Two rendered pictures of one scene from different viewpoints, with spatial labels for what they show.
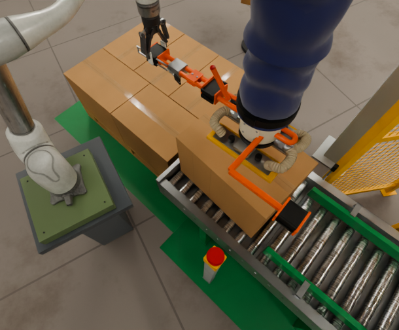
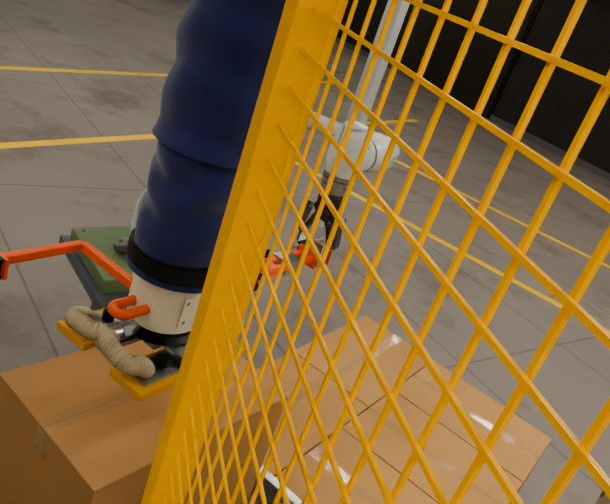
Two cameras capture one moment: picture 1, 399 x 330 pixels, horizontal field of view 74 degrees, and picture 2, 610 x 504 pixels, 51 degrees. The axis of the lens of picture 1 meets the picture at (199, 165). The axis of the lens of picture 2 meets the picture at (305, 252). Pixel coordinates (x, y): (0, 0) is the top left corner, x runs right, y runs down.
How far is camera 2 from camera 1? 163 cm
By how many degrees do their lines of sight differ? 62
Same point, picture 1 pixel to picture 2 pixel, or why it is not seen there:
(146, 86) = (358, 400)
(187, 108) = (315, 451)
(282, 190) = (47, 411)
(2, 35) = not seen: hidden behind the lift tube
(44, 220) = (100, 233)
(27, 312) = (0, 318)
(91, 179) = not seen: hidden behind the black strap
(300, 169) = (86, 452)
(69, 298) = not seen: outside the picture
